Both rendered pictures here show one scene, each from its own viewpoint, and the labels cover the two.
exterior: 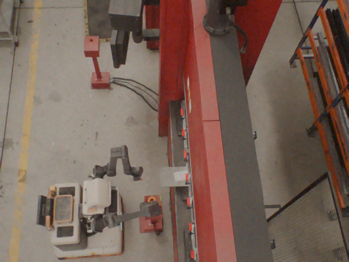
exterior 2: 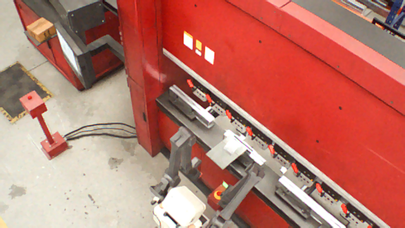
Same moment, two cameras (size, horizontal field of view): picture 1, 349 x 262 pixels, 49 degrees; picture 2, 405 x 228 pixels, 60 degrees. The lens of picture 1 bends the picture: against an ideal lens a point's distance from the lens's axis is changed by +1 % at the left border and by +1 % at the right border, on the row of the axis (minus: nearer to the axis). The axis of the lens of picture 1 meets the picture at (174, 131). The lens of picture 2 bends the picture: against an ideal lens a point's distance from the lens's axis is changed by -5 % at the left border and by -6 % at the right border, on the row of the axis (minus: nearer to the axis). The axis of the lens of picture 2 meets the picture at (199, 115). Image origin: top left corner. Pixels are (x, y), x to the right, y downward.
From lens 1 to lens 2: 1.37 m
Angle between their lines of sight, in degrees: 23
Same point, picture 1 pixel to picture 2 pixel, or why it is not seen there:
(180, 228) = (269, 194)
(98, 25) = (13, 101)
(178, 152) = (204, 133)
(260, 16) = not seen: outside the picture
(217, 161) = (328, 28)
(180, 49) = (155, 18)
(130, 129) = (119, 170)
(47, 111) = (20, 209)
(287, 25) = not seen: hidden behind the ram
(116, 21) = (78, 18)
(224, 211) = (379, 58)
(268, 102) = not seen: hidden behind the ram
